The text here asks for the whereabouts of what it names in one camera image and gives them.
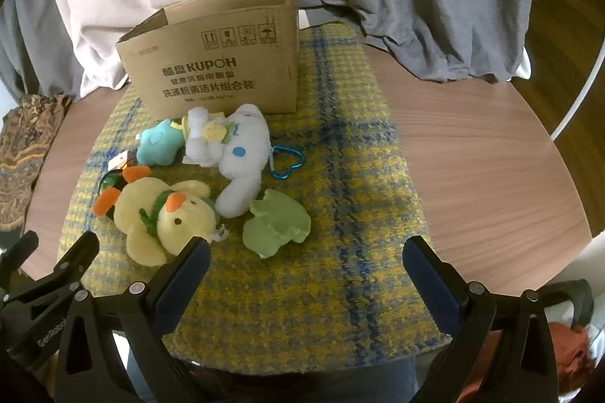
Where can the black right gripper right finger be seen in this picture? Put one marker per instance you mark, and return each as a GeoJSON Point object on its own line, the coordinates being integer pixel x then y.
{"type": "Point", "coordinates": [523, 367]}

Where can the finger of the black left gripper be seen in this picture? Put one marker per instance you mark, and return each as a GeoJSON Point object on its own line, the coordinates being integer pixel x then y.
{"type": "Point", "coordinates": [69, 269]}
{"type": "Point", "coordinates": [14, 257]}

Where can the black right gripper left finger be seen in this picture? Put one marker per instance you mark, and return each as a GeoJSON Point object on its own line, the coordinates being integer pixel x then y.
{"type": "Point", "coordinates": [89, 367]}

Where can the yellow duck plush toy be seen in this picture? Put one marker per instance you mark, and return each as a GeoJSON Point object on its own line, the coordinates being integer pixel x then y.
{"type": "Point", "coordinates": [158, 219]}

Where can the green frog plush toy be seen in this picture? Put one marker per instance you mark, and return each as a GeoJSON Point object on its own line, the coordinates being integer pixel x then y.
{"type": "Point", "coordinates": [277, 220]}

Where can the red cloth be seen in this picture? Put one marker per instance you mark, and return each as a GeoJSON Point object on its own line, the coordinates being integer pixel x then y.
{"type": "Point", "coordinates": [574, 364]}

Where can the brown patterned cloth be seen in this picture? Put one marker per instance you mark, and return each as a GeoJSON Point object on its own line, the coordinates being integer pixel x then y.
{"type": "Point", "coordinates": [27, 134]}

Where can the teal star plush toy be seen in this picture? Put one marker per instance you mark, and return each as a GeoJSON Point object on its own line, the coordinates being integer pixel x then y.
{"type": "Point", "coordinates": [160, 144]}

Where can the white dog plush toy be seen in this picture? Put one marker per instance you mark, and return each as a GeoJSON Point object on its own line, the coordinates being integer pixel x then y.
{"type": "Point", "coordinates": [238, 145]}

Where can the blue heart carabiner clip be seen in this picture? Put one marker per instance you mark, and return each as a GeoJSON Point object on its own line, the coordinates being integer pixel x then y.
{"type": "Point", "coordinates": [284, 161]}

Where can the brown cardboard box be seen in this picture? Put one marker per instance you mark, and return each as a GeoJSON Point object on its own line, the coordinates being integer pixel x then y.
{"type": "Point", "coordinates": [217, 54]}

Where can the white curved rail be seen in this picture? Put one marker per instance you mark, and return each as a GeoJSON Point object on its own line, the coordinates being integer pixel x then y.
{"type": "Point", "coordinates": [583, 93]}

